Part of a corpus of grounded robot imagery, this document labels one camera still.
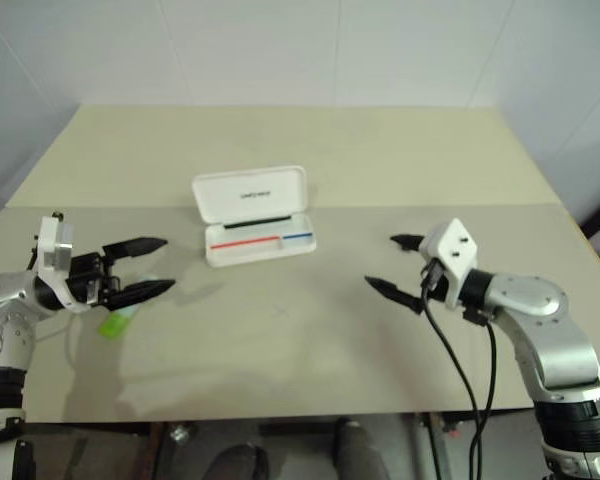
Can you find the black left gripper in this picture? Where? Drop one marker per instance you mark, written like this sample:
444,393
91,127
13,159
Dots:
87,280

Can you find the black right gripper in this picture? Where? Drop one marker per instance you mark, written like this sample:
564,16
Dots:
436,282

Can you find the white hinged pencil case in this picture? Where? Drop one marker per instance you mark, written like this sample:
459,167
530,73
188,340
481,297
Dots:
252,195

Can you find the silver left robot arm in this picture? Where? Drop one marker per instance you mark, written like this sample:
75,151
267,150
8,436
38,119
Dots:
10,320

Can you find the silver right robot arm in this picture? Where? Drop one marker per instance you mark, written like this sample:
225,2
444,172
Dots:
555,340

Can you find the round metal knob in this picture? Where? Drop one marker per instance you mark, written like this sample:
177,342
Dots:
181,434

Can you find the metal table leg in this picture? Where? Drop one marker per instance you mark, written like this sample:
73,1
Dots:
427,445

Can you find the grey rounded shape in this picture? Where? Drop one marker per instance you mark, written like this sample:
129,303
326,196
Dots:
360,450

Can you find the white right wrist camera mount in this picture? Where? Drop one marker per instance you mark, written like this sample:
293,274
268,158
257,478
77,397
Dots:
452,250

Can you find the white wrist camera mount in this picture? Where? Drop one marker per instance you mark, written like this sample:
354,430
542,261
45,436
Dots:
47,245
452,250

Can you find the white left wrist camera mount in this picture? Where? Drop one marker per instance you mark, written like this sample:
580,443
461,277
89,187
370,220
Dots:
47,245

